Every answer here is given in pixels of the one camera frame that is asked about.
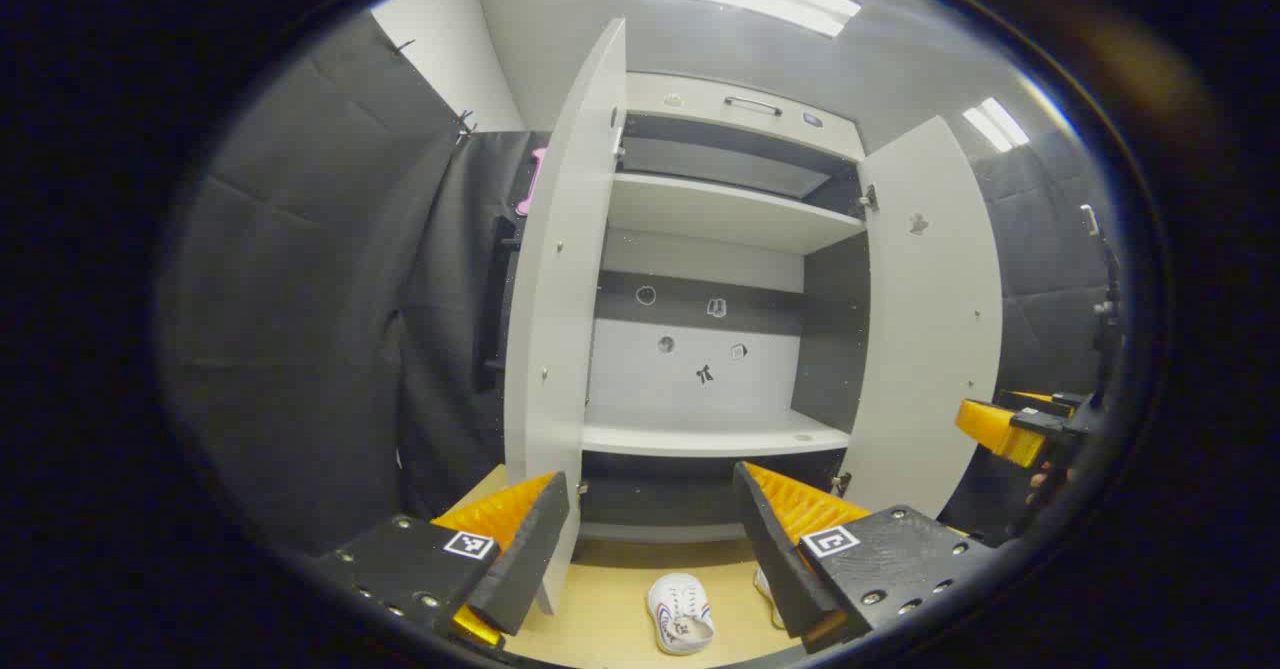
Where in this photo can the white and grey shoe cabinet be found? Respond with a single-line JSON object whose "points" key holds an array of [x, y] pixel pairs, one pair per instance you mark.
{"points": [[700, 379]]}

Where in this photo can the small metal clip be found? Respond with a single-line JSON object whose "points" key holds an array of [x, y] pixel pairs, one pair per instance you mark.
{"points": [[464, 126]]}

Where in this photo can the small ceiling light panel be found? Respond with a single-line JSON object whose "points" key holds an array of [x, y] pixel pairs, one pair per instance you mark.
{"points": [[995, 124]]}

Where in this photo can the white cabinet shelf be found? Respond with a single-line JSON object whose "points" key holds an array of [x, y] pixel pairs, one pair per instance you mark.
{"points": [[720, 211], [700, 434]]}

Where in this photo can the white canvas shoe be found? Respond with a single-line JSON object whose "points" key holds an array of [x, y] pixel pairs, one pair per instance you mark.
{"points": [[680, 609], [766, 589]]}

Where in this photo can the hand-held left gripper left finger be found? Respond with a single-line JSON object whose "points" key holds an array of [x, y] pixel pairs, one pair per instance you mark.
{"points": [[530, 559]]}

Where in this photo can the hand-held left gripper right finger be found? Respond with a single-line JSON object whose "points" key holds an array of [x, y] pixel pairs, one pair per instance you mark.
{"points": [[775, 559]]}

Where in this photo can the white cabinet drawer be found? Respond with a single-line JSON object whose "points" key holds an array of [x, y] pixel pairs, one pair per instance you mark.
{"points": [[700, 99]]}

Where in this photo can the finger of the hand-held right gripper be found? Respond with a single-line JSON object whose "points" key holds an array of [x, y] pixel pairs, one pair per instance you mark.
{"points": [[1040, 401], [1000, 432]]}

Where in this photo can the white shoe cabinet door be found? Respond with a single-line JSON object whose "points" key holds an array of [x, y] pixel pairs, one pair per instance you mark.
{"points": [[560, 299], [930, 349]]}

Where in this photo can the black backdrop cloth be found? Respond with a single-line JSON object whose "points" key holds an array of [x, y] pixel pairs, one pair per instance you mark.
{"points": [[300, 299], [1045, 249]]}

